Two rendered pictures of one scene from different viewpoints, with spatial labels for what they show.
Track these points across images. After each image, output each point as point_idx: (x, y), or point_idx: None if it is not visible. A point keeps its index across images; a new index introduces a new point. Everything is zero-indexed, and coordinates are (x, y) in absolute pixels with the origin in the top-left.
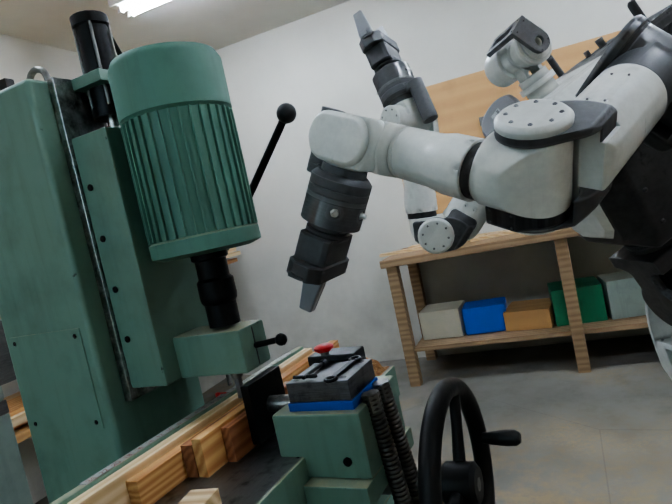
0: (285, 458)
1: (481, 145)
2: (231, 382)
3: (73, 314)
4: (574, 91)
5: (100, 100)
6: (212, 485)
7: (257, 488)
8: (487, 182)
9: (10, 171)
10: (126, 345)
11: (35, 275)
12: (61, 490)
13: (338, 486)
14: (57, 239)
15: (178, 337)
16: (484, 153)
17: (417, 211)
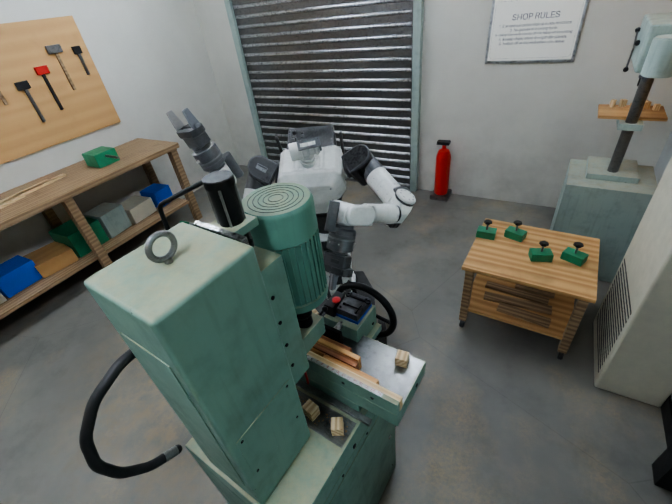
0: (360, 340)
1: (401, 207)
2: None
3: (284, 375)
4: (338, 167)
5: (248, 238)
6: (369, 364)
7: (381, 348)
8: (404, 217)
9: (238, 324)
10: (291, 369)
11: (258, 379)
12: (272, 483)
13: (375, 331)
14: (276, 341)
15: None
16: (403, 209)
17: None
